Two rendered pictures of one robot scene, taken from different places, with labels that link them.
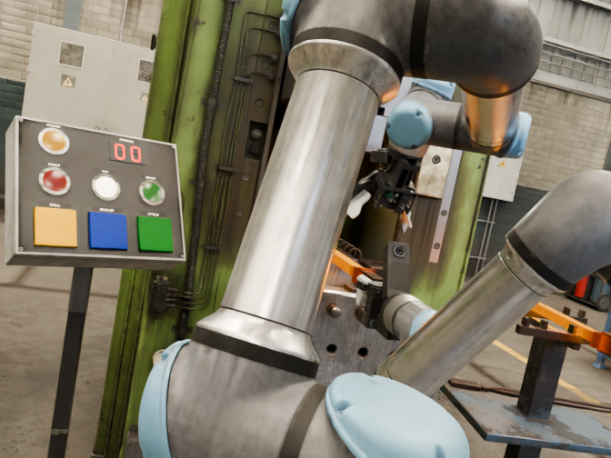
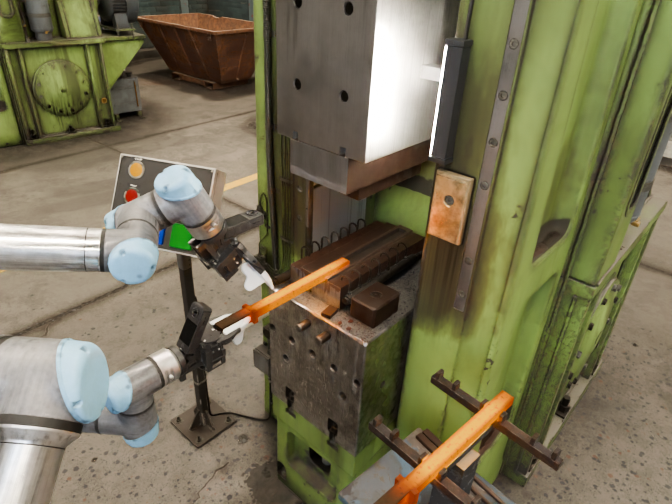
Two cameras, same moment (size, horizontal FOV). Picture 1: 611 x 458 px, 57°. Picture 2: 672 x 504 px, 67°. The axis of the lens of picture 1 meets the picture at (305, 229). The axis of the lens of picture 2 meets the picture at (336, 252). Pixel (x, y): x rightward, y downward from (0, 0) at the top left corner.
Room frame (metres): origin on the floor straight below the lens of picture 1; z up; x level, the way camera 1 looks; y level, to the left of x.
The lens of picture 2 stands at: (0.79, -1.08, 1.78)
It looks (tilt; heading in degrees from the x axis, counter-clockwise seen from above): 30 degrees down; 55
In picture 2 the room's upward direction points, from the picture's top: 3 degrees clockwise
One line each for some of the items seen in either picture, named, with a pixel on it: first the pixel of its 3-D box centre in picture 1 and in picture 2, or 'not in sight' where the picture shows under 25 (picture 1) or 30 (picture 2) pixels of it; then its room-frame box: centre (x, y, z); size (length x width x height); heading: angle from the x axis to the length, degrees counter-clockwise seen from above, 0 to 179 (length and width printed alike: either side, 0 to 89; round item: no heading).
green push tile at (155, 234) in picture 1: (154, 234); (182, 236); (1.18, 0.31, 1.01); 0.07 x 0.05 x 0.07; 129
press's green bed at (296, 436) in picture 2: not in sight; (359, 423); (1.67, -0.05, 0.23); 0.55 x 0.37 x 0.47; 14
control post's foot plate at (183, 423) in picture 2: not in sight; (202, 414); (1.22, 0.47, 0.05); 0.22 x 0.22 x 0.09; 14
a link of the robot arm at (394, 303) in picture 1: (407, 317); (165, 367); (0.96, -0.20, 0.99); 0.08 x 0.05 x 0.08; 104
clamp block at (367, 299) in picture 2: (375, 274); (375, 304); (1.54, -0.21, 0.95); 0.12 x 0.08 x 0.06; 14
